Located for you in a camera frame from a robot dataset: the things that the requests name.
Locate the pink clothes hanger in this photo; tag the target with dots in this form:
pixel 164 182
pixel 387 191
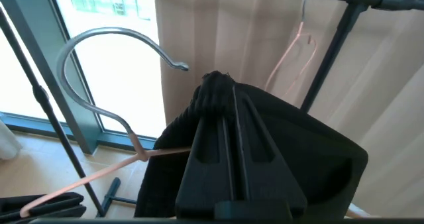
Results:
pixel 291 48
pixel 66 48

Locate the beige curtain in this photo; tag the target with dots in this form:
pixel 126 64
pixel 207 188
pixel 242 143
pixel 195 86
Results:
pixel 8 144
pixel 232 35

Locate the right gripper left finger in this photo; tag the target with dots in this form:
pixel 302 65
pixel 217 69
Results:
pixel 205 184

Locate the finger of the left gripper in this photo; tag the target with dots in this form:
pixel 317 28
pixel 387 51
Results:
pixel 63 212
pixel 49 200

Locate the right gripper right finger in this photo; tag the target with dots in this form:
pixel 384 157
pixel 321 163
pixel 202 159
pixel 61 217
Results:
pixel 271 187

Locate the black shorts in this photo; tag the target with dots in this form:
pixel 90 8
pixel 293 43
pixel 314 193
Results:
pixel 314 151

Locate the black clothes rack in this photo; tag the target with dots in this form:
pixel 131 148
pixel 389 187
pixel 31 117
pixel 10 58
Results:
pixel 331 55

